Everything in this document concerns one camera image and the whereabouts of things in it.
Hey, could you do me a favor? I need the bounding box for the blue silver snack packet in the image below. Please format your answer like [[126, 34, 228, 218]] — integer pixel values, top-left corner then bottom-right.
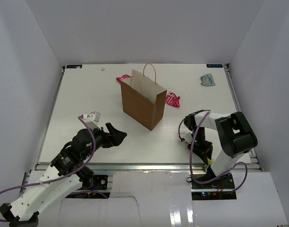
[[200, 73, 216, 87]]

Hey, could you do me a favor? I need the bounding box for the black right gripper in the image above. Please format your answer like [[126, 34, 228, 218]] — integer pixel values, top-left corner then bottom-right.
[[188, 127, 214, 165]]

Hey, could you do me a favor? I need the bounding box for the brown paper bag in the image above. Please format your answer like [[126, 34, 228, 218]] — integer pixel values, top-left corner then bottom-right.
[[120, 63, 167, 131]]

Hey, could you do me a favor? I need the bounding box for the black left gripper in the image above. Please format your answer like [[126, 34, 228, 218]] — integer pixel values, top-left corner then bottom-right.
[[82, 122, 127, 159]]

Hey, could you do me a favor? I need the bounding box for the red snack packet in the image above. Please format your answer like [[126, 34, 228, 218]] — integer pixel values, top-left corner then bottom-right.
[[116, 74, 131, 83], [165, 92, 180, 108]]

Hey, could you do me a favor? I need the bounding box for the green yellow snack packet front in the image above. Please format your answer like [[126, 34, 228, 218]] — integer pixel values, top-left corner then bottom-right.
[[205, 158, 214, 166]]

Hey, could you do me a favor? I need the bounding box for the blue label left corner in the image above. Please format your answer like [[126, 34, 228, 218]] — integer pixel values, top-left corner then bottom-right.
[[66, 64, 83, 69]]

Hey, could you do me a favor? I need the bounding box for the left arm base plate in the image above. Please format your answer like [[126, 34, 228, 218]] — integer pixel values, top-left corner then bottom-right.
[[81, 175, 108, 191]]

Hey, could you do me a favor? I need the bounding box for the blue label right corner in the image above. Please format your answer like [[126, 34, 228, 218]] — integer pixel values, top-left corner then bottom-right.
[[206, 64, 223, 68]]

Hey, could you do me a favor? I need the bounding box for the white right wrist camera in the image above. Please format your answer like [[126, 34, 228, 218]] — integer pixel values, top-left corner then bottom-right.
[[178, 132, 194, 144]]

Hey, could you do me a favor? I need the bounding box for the aluminium front rail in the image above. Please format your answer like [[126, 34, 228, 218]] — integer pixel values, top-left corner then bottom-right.
[[35, 163, 260, 172]]

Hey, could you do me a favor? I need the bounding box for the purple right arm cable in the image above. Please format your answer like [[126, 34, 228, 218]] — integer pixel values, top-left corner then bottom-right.
[[177, 111, 248, 195]]

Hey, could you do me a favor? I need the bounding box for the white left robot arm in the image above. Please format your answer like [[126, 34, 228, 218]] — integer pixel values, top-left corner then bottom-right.
[[0, 122, 127, 227]]

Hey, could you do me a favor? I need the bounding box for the blue label corner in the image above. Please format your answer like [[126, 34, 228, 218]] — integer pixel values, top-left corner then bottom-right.
[[66, 64, 83, 69], [206, 64, 223, 68]]

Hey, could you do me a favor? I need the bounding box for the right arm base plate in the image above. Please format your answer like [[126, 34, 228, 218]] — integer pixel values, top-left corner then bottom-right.
[[186, 174, 235, 192]]

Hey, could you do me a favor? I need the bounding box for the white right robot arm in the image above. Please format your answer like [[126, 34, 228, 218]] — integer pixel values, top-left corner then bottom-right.
[[179, 110, 258, 189]]

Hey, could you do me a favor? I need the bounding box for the white cardboard front panel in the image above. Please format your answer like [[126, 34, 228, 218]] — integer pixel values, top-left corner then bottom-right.
[[39, 172, 288, 227]]

